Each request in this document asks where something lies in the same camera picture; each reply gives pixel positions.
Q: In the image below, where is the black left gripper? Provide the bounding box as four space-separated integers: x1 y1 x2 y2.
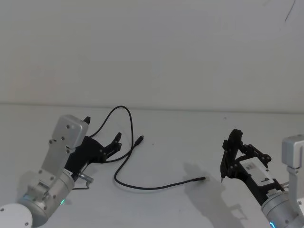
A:
63 116 123 178

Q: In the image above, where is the thin dark right wrist cable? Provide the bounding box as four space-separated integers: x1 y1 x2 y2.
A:
219 153 227 184

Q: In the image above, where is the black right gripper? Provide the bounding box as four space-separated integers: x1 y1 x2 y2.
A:
222 128 286 207

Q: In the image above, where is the thin dark wrist cable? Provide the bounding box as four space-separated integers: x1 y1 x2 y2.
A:
219 153 227 184
72 172 95 191

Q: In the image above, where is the long black plug cable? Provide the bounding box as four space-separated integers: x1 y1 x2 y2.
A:
89 105 208 190

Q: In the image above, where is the thin dark left wrist cable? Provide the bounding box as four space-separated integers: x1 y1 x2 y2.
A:
72 172 95 191

